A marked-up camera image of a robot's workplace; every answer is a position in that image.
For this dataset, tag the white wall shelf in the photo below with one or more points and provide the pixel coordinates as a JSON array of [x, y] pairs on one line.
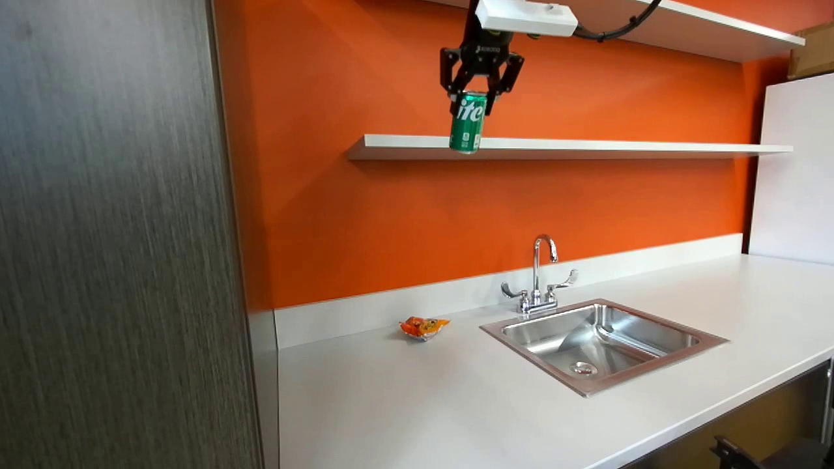
[[717, 36], [586, 148]]

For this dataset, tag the green soda can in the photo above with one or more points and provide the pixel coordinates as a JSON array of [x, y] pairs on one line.
[[468, 124]]

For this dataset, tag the chrome tap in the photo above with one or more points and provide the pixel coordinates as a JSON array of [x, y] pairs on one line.
[[536, 273]]

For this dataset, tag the black chair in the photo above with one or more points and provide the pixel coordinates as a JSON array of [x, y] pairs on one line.
[[782, 456]]

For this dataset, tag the stainless steel sink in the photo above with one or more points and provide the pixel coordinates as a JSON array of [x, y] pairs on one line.
[[606, 345]]

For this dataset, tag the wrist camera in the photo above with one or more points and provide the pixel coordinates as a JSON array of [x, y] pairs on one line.
[[528, 17]]

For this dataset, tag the dark wood cabinet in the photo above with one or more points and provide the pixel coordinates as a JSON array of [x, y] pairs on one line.
[[117, 247]]

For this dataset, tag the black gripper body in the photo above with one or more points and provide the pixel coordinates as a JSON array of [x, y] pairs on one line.
[[485, 55]]

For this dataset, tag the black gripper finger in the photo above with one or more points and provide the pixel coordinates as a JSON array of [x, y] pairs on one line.
[[451, 68], [509, 77]]

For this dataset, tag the orange snack packet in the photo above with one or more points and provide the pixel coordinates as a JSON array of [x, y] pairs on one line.
[[423, 327]]

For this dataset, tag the white refrigerator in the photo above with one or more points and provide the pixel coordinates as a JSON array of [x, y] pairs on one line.
[[798, 176]]

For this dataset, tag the chrome tap lever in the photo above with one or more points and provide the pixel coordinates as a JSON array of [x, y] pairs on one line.
[[565, 280], [510, 290]]

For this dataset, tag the cardboard box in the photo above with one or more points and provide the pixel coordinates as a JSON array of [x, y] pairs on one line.
[[814, 55]]

